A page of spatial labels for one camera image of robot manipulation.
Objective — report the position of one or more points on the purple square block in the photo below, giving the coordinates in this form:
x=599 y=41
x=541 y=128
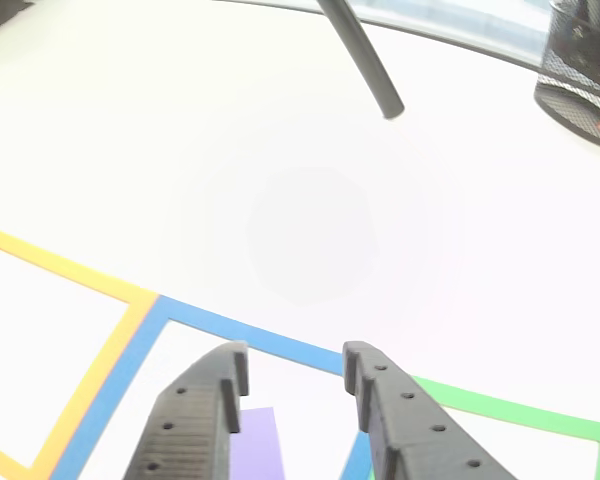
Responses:
x=257 y=445

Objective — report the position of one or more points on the dark grey bar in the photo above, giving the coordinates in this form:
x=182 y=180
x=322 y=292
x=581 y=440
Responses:
x=370 y=60

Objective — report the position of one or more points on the black mesh pen holder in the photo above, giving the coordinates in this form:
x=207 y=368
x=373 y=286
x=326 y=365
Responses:
x=580 y=75

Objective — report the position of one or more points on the pale blue plastic strip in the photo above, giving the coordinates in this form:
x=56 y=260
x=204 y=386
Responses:
x=455 y=22

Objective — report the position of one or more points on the dark curved object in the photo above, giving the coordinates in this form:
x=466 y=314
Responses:
x=0 y=12

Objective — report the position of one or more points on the blue square frame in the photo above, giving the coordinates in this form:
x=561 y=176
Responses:
x=125 y=370

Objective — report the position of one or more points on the green square frame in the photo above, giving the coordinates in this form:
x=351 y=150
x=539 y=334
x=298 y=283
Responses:
x=505 y=407

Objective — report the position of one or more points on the orange square frame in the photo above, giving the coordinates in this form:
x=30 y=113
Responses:
x=95 y=370

